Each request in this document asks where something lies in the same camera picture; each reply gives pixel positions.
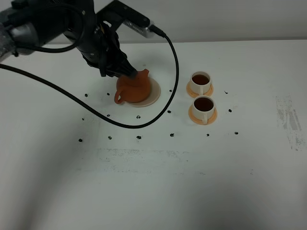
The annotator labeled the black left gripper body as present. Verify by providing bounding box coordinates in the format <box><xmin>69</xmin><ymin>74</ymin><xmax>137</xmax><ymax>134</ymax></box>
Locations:
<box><xmin>65</xmin><ymin>0</ymin><xmax>120</xmax><ymax>77</ymax></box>

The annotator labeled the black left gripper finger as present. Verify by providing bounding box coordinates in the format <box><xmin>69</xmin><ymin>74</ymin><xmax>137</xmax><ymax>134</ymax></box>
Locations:
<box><xmin>117</xmin><ymin>51</ymin><xmax>138</xmax><ymax>79</ymax></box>
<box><xmin>100</xmin><ymin>55</ymin><xmax>125</xmax><ymax>77</ymax></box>

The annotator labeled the brown clay teapot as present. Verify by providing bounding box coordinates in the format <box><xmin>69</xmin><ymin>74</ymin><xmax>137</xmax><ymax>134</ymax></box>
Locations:
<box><xmin>114</xmin><ymin>69</ymin><xmax>151</xmax><ymax>104</ymax></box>

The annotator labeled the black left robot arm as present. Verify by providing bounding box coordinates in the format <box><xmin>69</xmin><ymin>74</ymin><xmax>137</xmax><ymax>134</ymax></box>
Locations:
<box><xmin>0</xmin><ymin>0</ymin><xmax>137</xmax><ymax>78</ymax></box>

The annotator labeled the beige teapot saucer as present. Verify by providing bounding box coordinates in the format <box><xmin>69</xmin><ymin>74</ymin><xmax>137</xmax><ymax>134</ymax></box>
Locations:
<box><xmin>127</xmin><ymin>78</ymin><xmax>161</xmax><ymax>107</ymax></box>

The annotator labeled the far orange saucer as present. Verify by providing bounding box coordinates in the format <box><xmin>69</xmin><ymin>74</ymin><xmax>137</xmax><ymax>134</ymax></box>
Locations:
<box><xmin>186</xmin><ymin>82</ymin><xmax>214</xmax><ymax>98</ymax></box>

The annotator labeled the orange saucer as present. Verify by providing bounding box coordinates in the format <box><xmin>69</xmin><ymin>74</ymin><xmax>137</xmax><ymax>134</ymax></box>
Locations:
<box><xmin>188</xmin><ymin>106</ymin><xmax>218</xmax><ymax>125</ymax></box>
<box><xmin>186</xmin><ymin>82</ymin><xmax>214</xmax><ymax>98</ymax></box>

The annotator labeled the far white teacup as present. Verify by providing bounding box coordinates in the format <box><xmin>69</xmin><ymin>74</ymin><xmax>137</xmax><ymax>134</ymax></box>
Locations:
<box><xmin>189</xmin><ymin>71</ymin><xmax>212</xmax><ymax>95</ymax></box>

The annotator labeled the white teacup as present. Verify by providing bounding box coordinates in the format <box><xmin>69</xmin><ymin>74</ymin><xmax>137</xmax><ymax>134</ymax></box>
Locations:
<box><xmin>189</xmin><ymin>71</ymin><xmax>212</xmax><ymax>95</ymax></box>
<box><xmin>192</xmin><ymin>95</ymin><xmax>215</xmax><ymax>125</ymax></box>

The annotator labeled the near orange saucer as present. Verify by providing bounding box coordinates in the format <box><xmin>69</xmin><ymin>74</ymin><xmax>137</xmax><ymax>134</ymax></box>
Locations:
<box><xmin>188</xmin><ymin>106</ymin><xmax>218</xmax><ymax>125</ymax></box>

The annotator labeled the near white teacup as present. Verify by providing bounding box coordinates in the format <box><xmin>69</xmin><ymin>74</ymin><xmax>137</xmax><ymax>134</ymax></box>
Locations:
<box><xmin>192</xmin><ymin>95</ymin><xmax>215</xmax><ymax>125</ymax></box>

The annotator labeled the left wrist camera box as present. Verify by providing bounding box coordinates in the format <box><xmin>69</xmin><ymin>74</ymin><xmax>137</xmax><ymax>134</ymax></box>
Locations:
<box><xmin>96</xmin><ymin>0</ymin><xmax>154</xmax><ymax>38</ymax></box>

